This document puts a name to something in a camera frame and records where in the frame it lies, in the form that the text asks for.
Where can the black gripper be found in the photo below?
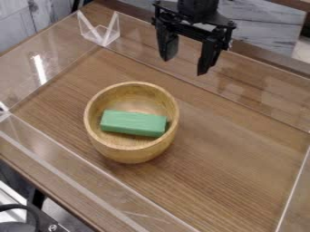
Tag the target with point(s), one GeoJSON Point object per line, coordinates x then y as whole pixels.
{"type": "Point", "coordinates": [195, 19]}

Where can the brown wooden bowl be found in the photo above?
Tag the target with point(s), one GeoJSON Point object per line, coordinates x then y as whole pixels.
{"type": "Point", "coordinates": [135, 97]}

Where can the green rectangular block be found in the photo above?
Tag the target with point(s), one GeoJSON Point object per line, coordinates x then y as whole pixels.
{"type": "Point", "coordinates": [132, 123]}

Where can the clear acrylic corner bracket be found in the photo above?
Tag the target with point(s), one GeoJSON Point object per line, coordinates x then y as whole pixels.
{"type": "Point", "coordinates": [101, 35]}

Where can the clear acrylic tray wall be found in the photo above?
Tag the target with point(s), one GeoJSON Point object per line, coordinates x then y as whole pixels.
{"type": "Point", "coordinates": [234, 172]}

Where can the black table leg frame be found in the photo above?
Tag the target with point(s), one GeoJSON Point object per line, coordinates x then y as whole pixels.
{"type": "Point", "coordinates": [48, 224]}

